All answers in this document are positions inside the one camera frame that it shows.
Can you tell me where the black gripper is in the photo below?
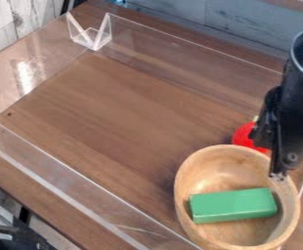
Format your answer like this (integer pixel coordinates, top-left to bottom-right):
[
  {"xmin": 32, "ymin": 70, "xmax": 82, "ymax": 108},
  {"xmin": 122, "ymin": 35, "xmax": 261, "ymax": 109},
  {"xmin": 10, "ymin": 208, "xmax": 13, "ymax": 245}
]
[{"xmin": 249, "ymin": 65, "xmax": 303, "ymax": 182}]

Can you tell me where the green rectangular block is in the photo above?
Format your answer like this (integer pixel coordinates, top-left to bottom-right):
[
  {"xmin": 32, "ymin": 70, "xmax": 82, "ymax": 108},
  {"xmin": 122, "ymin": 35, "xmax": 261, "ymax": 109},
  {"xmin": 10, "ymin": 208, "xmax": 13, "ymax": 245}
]
[{"xmin": 188, "ymin": 187, "xmax": 277, "ymax": 224}]

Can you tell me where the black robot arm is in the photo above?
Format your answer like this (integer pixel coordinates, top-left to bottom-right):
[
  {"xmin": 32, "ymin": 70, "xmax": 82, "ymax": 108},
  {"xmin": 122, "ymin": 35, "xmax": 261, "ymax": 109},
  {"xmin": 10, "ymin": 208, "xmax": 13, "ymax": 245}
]
[{"xmin": 249, "ymin": 32, "xmax": 303, "ymax": 181}]

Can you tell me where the brown wooden bowl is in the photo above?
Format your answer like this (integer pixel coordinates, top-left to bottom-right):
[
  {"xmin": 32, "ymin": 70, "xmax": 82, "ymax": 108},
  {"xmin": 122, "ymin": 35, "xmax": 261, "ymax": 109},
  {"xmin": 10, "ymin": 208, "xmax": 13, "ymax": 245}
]
[{"xmin": 173, "ymin": 145, "xmax": 300, "ymax": 250}]

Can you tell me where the red plush strawberry toy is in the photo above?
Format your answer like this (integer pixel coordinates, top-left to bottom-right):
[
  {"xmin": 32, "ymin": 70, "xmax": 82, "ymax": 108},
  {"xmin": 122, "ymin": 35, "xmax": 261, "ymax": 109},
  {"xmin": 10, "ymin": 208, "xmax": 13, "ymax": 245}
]
[{"xmin": 230, "ymin": 121, "xmax": 269, "ymax": 154}]

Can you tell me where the black metal clamp stand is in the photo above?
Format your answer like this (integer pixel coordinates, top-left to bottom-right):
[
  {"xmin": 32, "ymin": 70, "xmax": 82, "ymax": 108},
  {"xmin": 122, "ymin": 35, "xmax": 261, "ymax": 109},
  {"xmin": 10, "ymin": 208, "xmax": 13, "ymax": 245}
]
[{"xmin": 0, "ymin": 213, "xmax": 57, "ymax": 250}]

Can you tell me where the clear acrylic front wall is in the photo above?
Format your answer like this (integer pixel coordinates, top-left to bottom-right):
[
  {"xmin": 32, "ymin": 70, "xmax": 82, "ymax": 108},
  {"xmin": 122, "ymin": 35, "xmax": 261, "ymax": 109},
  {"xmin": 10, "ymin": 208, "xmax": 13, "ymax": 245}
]
[{"xmin": 0, "ymin": 124, "xmax": 201, "ymax": 250}]

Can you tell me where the clear acrylic corner bracket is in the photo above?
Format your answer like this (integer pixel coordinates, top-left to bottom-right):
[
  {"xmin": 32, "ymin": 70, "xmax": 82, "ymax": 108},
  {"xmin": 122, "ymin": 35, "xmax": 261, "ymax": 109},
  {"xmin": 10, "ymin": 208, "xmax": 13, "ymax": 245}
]
[{"xmin": 65, "ymin": 13, "xmax": 112, "ymax": 51}]

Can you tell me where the black cable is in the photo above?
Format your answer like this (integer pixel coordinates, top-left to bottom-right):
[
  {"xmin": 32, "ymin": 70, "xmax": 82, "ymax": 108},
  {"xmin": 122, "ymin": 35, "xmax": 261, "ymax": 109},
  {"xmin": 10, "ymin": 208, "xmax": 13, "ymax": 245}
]
[{"xmin": 0, "ymin": 224, "xmax": 21, "ymax": 242}]

